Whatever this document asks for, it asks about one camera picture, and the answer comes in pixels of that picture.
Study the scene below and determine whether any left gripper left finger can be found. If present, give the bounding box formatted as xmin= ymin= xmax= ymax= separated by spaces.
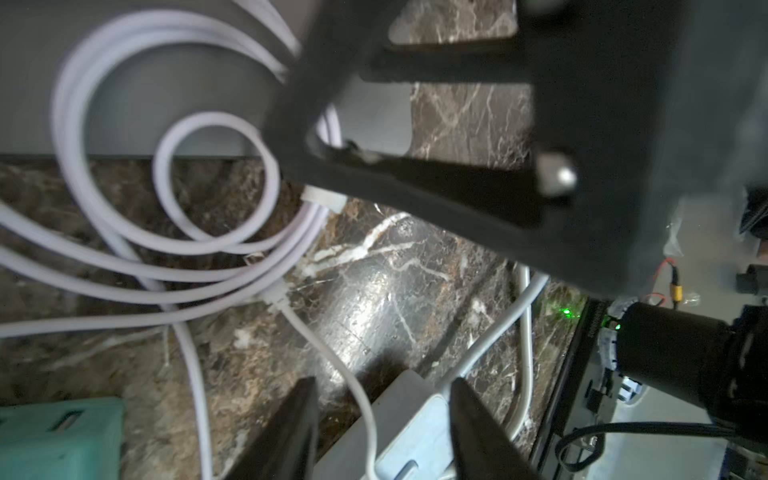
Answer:
xmin=225 ymin=377 xmax=319 ymax=480

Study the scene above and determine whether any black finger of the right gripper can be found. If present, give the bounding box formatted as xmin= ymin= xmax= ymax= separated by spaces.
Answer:
xmin=265 ymin=1 xmax=576 ymax=228

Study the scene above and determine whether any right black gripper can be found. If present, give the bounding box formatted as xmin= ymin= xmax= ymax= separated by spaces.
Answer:
xmin=518 ymin=1 xmax=767 ymax=297

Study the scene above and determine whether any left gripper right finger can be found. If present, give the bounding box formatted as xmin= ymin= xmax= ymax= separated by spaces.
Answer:
xmin=449 ymin=378 xmax=540 ymax=480

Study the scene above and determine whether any light blue power strip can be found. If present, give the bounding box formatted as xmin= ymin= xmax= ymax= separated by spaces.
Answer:
xmin=313 ymin=370 xmax=453 ymax=479

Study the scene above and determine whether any green charger plug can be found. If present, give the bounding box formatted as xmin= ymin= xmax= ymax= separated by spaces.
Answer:
xmin=1 ymin=397 xmax=125 ymax=479

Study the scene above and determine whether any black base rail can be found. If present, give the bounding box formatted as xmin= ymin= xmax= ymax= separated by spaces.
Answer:
xmin=529 ymin=298 xmax=610 ymax=479

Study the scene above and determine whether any white cable bundle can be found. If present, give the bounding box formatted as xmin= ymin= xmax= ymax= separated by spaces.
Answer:
xmin=0 ymin=0 xmax=550 ymax=480

